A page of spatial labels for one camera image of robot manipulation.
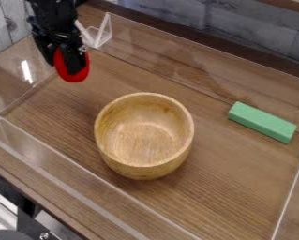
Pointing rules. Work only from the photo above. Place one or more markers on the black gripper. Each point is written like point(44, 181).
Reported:
point(53, 28)

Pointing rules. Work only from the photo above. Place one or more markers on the black camera mount with cable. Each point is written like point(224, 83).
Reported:
point(24, 227)

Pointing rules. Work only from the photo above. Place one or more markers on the clear acrylic tray enclosure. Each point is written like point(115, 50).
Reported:
point(235, 189)

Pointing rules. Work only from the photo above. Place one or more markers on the red plush fruit green leaf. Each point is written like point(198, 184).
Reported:
point(61, 70)

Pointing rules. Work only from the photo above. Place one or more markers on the green rectangular block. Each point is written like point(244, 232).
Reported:
point(262, 122)

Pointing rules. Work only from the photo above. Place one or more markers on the wooden bowl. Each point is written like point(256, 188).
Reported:
point(143, 133)

